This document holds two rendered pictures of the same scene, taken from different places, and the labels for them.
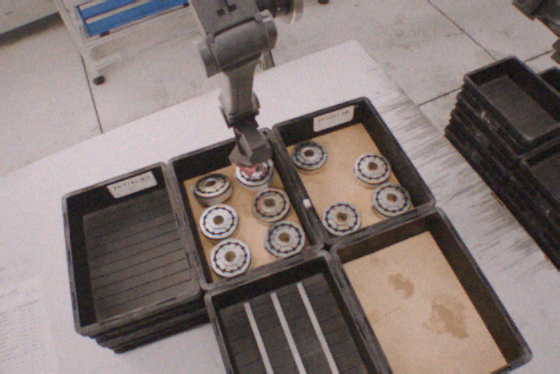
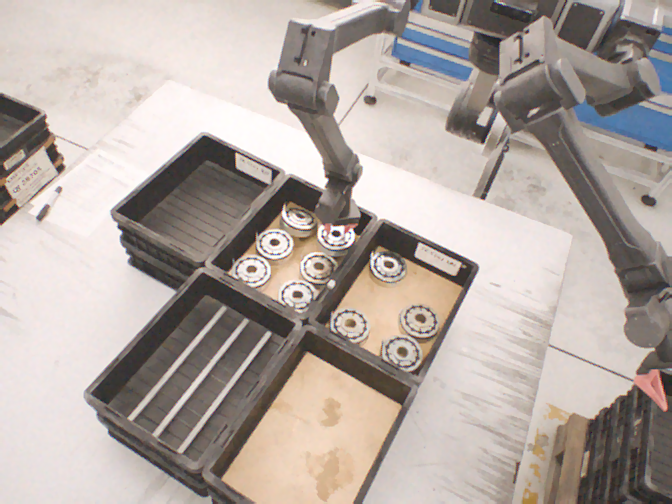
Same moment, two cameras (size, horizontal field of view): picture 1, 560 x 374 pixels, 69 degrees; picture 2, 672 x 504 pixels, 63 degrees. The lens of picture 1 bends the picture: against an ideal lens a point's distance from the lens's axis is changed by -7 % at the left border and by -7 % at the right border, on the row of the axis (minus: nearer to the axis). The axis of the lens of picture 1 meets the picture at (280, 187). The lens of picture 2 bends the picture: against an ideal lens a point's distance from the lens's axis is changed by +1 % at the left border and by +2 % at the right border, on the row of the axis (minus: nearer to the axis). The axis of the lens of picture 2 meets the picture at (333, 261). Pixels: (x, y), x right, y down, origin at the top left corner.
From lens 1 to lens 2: 0.55 m
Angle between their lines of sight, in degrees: 21
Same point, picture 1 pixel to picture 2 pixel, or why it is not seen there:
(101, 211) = (221, 168)
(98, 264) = (179, 196)
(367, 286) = (308, 385)
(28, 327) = (102, 195)
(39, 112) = not seen: hidden behind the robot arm
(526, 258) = not seen: outside the picture
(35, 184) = (213, 117)
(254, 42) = (303, 96)
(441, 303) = (339, 457)
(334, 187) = (378, 305)
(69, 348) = (108, 231)
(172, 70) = (433, 143)
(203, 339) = not seen: hidden behind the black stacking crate
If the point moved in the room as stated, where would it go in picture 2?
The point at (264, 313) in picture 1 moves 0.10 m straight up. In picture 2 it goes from (227, 325) to (224, 304)
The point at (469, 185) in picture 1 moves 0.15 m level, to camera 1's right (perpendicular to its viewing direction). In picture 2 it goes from (506, 434) to (557, 478)
